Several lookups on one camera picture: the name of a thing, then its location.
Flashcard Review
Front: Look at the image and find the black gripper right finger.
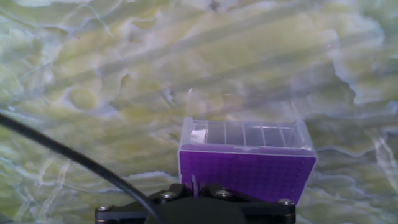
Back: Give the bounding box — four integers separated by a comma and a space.
197, 182, 296, 224

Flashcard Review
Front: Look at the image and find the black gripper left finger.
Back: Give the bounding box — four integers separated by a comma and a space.
95, 182, 195, 224

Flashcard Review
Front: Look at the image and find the small clear pipette tip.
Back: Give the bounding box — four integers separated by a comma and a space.
191, 174, 200, 197

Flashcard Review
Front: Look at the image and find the purple pipette tip box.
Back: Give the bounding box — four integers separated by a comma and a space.
177, 88, 318, 205

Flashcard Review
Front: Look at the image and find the green marble pattern mat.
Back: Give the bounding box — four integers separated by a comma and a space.
0, 0, 398, 224

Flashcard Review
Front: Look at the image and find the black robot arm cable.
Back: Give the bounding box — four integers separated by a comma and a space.
0, 113, 162, 224

